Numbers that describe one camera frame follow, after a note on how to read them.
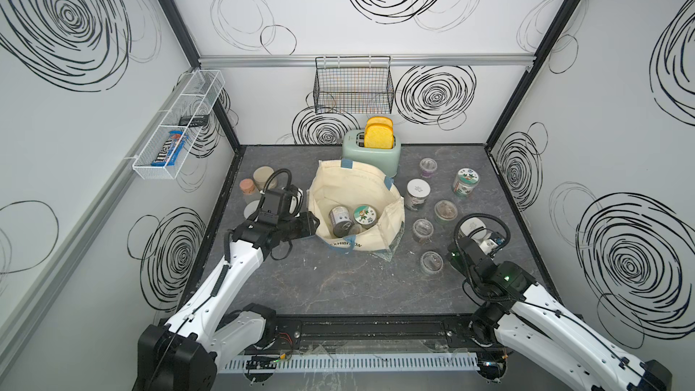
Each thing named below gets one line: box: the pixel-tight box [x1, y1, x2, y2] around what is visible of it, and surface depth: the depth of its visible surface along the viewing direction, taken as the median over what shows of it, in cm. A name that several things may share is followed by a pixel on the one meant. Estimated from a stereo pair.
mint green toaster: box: [341, 129, 402, 178], surface depth 101 cm
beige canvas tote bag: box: [306, 159, 406, 253], surface depth 87 cm
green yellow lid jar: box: [352, 203, 378, 229], surface depth 91 cm
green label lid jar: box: [452, 167, 480, 198], surface depth 102 cm
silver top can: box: [328, 205, 354, 239], surface depth 90 cm
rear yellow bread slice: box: [365, 115, 393, 126], surface depth 100 cm
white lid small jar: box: [405, 178, 432, 210], surface depth 96 cm
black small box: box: [178, 114, 210, 128], surface depth 80 cm
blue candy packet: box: [150, 130, 188, 167], surface depth 71 cm
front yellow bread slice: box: [363, 123, 394, 150], surface depth 99 cm
